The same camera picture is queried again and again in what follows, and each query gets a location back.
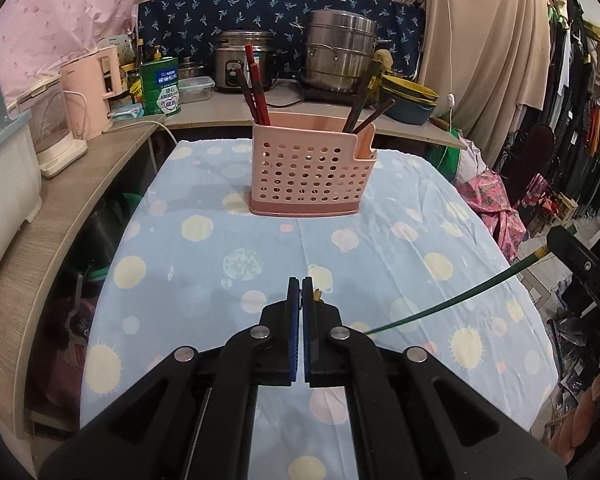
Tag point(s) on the clear plastic food container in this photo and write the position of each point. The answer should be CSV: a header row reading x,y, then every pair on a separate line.
x,y
196,91

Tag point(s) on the gold flower spoon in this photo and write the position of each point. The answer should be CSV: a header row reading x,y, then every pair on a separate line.
x,y
320,293

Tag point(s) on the stacked blue bowls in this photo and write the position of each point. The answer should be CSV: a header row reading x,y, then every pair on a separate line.
x,y
410,102

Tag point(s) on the wooden shelf counter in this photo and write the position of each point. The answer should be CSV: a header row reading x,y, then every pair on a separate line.
x,y
80,170

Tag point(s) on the beige curtain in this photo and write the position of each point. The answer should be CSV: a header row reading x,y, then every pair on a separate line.
x,y
480,60

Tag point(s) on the black induction cooker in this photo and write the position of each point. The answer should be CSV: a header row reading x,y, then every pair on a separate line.
x,y
325,96

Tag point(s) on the stainless steel steamer pot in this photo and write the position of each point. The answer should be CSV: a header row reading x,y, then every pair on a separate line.
x,y
337,50

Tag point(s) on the green tin can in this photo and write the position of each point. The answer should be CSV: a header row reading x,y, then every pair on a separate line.
x,y
160,87

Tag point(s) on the yellow sponge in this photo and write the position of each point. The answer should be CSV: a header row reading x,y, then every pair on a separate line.
x,y
384,60

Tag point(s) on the steel rice cooker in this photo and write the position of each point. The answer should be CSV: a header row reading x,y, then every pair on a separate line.
x,y
240,55

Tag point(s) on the pink electric kettle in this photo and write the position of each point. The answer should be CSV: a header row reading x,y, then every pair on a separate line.
x,y
97,95

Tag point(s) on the green chopstick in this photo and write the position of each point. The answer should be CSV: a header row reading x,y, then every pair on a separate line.
x,y
455,300

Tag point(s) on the navy floral cloth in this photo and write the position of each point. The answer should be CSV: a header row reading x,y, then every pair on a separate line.
x,y
205,15

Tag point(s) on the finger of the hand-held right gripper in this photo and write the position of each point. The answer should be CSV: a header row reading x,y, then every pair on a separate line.
x,y
580,257

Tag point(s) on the dark red chopstick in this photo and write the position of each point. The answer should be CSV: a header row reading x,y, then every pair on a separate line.
x,y
361,95

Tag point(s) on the pink floral fabric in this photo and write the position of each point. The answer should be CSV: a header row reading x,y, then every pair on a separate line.
x,y
485,200

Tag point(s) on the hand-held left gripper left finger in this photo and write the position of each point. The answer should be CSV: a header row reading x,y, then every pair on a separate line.
x,y
292,330

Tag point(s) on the white glass kettle appliance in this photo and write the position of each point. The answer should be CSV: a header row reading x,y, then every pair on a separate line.
x,y
57,130

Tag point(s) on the dark brown chopstick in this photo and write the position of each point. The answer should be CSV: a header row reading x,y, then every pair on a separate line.
x,y
377,114

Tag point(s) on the pink perforated utensil holder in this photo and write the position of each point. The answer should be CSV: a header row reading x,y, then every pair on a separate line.
x,y
300,175

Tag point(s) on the dark purple chopstick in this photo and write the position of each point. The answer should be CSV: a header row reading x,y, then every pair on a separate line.
x,y
247,95

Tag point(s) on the person's right hand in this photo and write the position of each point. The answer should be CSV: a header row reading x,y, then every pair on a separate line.
x,y
587,410

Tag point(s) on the blue wipes pack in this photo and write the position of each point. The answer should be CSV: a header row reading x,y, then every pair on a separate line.
x,y
127,112

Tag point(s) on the pink patterned curtain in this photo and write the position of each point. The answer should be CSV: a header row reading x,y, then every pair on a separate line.
x,y
55,15

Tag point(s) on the hanging clothes rack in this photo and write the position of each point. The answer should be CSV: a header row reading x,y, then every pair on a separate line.
x,y
590,85

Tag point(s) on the small wooden stool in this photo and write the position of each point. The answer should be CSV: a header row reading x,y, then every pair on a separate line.
x,y
567,206

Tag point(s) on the black metal chair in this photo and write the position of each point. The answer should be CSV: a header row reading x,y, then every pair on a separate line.
x,y
535,160

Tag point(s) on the white storage box grey lid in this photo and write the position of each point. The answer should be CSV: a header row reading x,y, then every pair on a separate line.
x,y
5,170

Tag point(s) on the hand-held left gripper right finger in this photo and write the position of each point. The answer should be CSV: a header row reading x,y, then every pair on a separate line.
x,y
307,330

